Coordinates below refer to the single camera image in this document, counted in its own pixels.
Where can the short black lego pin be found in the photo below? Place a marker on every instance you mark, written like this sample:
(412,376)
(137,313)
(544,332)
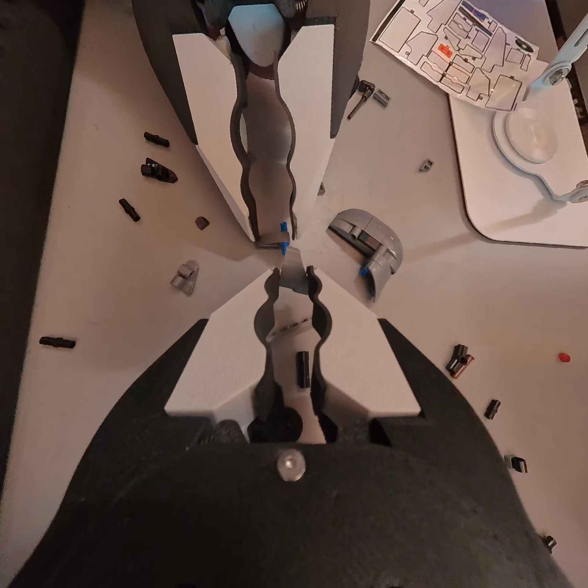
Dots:
(303,370)
(492,409)

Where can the black and grey lego slope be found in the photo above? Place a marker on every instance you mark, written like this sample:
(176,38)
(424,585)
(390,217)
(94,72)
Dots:
(515,464)

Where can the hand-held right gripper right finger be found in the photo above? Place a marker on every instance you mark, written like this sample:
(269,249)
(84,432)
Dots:
(367,367)

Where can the silver wedge lego bracket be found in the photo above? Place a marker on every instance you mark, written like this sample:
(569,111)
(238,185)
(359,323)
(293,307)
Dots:
(185,277)

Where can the grey piece with blue pin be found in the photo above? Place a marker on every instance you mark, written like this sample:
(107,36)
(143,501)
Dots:
(271,239)

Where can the small grey lego tile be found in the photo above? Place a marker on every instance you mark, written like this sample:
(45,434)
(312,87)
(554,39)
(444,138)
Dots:
(381,97)

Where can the black round lego disc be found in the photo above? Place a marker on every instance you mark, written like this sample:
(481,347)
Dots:
(291,425)

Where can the black lego axle pin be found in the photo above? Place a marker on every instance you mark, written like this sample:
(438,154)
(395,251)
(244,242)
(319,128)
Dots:
(363,94)

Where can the black connector with grey pin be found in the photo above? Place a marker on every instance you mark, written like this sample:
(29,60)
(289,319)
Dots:
(549,543)

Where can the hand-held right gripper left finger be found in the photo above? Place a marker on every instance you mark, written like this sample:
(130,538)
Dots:
(216,367)

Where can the grey lego plate with holes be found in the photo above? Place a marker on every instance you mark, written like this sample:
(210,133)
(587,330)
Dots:
(289,328)

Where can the grey curved lego piece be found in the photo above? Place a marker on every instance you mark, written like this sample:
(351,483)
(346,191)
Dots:
(293,275)

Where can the white rounded base board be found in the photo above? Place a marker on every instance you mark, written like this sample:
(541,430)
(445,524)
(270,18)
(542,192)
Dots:
(505,206)

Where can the long black lego pin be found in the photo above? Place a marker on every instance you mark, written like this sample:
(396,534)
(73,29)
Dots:
(57,342)

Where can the small dark lego slope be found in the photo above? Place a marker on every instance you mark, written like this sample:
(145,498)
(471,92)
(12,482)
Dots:
(202,223)

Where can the black wedge lego connector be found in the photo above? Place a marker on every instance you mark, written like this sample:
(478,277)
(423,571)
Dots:
(158,171)

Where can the grey lego wheel arch assembly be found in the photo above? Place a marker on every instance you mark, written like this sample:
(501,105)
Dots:
(381,234)

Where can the lego sticker sheet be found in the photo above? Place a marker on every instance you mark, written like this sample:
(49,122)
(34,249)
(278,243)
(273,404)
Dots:
(459,55)

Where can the black and brown lego connector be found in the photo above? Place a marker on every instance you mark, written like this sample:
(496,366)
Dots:
(459,360)

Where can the small silver lego clip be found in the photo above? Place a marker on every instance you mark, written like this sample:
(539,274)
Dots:
(427,165)

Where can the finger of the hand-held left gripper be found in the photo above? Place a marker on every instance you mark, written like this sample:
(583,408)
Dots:
(312,92)
(206,105)

